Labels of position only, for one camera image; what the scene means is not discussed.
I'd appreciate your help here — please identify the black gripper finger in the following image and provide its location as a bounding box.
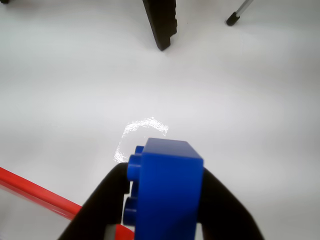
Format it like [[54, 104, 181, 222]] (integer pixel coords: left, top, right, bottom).
[[196, 166, 266, 240], [57, 162, 131, 240]]

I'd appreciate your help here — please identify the blue lego brick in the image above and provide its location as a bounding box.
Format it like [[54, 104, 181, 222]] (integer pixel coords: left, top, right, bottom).
[[122, 137, 205, 240]]

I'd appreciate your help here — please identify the transparent plastic box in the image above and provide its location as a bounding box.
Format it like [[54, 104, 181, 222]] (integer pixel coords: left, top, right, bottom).
[[0, 186, 76, 240]]

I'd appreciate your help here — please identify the black ribbed stand leg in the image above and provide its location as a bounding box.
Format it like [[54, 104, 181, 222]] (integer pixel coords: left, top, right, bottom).
[[142, 0, 179, 52]]

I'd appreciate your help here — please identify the silver tripod leg rubber foot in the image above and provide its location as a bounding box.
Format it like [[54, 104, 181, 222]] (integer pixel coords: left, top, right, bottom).
[[225, 0, 255, 27]]

